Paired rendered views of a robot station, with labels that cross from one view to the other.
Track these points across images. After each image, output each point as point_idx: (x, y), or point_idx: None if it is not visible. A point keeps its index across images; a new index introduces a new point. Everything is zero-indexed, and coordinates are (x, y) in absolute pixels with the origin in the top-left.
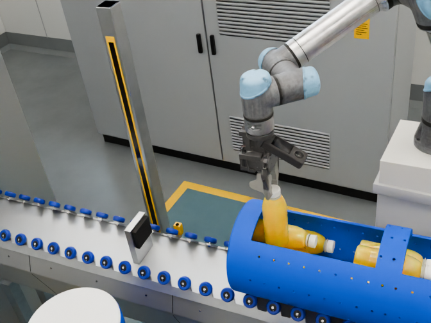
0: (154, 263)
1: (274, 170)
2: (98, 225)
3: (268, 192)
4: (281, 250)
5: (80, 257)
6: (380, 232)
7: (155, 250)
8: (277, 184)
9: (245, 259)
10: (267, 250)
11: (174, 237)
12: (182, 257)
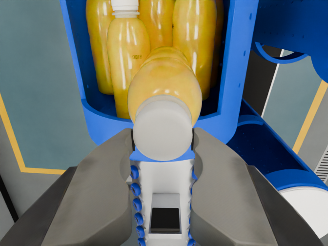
0: (174, 183)
1: (128, 203)
2: (147, 236)
3: (236, 153)
4: (235, 39)
5: (186, 232)
6: None
7: (158, 189)
8: (127, 130)
9: (238, 105)
10: (234, 73)
11: (139, 183)
12: (157, 165)
